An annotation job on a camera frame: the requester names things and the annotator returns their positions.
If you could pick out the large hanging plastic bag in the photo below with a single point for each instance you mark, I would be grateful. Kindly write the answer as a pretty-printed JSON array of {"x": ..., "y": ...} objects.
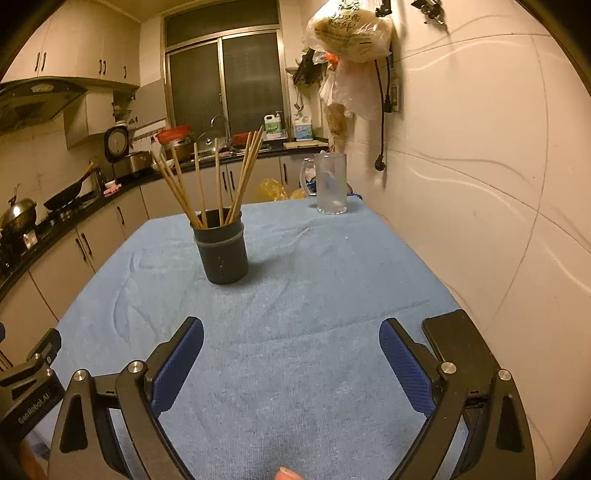
[{"x": 351, "y": 30}]

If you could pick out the small red basin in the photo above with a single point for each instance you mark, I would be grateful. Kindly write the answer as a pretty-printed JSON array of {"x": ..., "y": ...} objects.
[{"x": 240, "y": 138}]

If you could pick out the large red basin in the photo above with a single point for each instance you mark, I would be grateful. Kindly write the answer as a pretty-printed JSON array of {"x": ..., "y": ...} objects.
[{"x": 173, "y": 134}]

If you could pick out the dark round chopstick holder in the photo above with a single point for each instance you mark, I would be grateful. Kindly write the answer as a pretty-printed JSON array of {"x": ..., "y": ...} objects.
[{"x": 221, "y": 254}]

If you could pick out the person's right hand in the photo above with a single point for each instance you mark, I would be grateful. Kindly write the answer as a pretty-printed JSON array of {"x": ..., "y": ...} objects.
[{"x": 287, "y": 474}]

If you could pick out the light blue towel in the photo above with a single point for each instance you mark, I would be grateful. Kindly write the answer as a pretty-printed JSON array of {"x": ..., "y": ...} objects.
[{"x": 286, "y": 300}]

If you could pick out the glass pot lid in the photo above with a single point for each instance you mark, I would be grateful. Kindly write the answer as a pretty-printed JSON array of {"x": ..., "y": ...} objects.
[{"x": 208, "y": 141}]

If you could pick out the wall power outlet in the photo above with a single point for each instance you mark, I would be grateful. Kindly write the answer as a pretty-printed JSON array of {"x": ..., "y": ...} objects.
[{"x": 395, "y": 94}]

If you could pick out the clear hanging plastic bag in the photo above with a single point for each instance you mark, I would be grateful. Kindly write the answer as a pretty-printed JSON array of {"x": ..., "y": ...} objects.
[{"x": 353, "y": 87}]

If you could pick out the cream wall cabinets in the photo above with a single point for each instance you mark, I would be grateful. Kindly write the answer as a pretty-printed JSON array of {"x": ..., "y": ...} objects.
[{"x": 69, "y": 50}]

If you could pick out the rice cooker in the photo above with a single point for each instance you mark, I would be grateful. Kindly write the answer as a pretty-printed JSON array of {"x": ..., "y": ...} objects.
[{"x": 121, "y": 147}]

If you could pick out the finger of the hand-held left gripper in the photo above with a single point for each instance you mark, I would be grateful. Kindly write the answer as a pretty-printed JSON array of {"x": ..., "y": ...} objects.
[{"x": 46, "y": 346}]

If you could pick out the frosted glass mug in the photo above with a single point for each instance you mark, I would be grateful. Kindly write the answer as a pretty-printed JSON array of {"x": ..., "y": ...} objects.
[{"x": 330, "y": 189}]

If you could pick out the black gas stove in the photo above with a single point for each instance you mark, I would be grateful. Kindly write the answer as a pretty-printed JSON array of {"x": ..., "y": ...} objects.
[{"x": 41, "y": 230}]

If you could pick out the yellow plastic bag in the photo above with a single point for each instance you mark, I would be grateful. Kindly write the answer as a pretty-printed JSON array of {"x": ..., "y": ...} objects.
[{"x": 274, "y": 190}]

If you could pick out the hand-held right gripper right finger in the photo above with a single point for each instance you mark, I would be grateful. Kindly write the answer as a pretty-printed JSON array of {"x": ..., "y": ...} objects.
[{"x": 406, "y": 364}]

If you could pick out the shiny steel pot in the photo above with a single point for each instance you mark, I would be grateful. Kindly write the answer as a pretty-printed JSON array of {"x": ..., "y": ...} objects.
[{"x": 17, "y": 212}]

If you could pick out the dark framed kitchen window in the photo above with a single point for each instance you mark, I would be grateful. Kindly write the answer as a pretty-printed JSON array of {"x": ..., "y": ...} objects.
[{"x": 221, "y": 69}]

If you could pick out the pink cloth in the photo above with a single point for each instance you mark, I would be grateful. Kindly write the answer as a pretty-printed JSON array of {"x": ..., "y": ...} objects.
[{"x": 112, "y": 189}]

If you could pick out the bunch of wooden chopsticks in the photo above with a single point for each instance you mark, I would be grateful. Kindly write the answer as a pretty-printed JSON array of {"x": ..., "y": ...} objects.
[{"x": 199, "y": 184}]

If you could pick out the white green detergent bottle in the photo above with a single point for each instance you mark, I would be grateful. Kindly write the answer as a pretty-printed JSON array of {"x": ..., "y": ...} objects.
[{"x": 273, "y": 127}]

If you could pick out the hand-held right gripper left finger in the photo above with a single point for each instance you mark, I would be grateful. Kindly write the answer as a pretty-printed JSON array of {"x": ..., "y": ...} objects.
[{"x": 184, "y": 355}]

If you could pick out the black wok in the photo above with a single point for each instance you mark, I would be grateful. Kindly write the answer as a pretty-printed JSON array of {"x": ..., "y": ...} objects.
[{"x": 67, "y": 196}]

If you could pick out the curved steel faucet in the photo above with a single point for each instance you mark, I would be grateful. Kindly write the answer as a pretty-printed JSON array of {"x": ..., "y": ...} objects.
[{"x": 219, "y": 122}]

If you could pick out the white blue label jug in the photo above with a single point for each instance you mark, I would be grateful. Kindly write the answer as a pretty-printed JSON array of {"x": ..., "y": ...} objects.
[{"x": 303, "y": 129}]

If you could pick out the wooden cutting board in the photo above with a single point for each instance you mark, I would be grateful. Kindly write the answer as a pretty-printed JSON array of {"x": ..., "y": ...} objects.
[{"x": 304, "y": 144}]

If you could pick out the brown hanging bag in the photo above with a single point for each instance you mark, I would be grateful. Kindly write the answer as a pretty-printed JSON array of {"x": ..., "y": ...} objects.
[{"x": 337, "y": 120}]

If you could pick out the steel range hood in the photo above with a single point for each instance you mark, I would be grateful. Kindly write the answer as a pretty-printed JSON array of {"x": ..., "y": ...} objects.
[{"x": 37, "y": 99}]

